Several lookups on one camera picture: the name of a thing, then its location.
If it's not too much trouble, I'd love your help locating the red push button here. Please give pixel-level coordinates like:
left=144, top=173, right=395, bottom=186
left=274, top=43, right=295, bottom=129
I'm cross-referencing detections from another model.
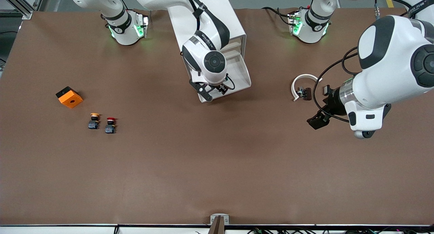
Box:
left=105, top=117, right=117, bottom=134

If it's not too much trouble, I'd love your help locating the yellow push button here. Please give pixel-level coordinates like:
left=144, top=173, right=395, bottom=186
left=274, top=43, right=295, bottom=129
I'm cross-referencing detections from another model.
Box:
left=88, top=113, right=101, bottom=130

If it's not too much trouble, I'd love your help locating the brown block with metal clip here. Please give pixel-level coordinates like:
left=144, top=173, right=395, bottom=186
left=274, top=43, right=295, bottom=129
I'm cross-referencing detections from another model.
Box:
left=297, top=86, right=312, bottom=101

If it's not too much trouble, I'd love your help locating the white curved plastic piece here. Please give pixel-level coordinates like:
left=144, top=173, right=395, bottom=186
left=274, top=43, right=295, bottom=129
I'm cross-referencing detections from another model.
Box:
left=291, top=74, right=323, bottom=102

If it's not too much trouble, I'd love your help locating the orange box with black base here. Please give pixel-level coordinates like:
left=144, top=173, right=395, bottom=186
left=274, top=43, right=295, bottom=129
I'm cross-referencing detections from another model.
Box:
left=56, top=86, right=83, bottom=109

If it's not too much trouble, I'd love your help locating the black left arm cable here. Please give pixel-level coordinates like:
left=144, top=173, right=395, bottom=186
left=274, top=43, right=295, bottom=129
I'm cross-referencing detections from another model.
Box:
left=314, top=0, right=412, bottom=123

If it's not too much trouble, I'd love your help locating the black base cable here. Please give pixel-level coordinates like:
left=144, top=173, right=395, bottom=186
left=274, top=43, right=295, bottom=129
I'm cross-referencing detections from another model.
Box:
left=262, top=6, right=299, bottom=26

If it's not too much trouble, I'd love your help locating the grey metal bracket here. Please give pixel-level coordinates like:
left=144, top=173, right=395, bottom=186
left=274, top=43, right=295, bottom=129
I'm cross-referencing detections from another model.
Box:
left=210, top=214, right=230, bottom=225

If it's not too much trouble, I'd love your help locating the brown camera pole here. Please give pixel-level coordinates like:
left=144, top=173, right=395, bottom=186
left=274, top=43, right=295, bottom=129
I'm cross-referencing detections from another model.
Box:
left=208, top=216, right=225, bottom=234

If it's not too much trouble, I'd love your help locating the table edge rail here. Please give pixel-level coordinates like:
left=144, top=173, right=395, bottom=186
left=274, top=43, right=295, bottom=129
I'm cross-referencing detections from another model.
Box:
left=0, top=224, right=434, bottom=234

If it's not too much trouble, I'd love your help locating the aluminium frame profile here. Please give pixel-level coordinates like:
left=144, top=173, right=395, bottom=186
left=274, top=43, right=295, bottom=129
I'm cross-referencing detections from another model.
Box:
left=0, top=0, right=46, bottom=20

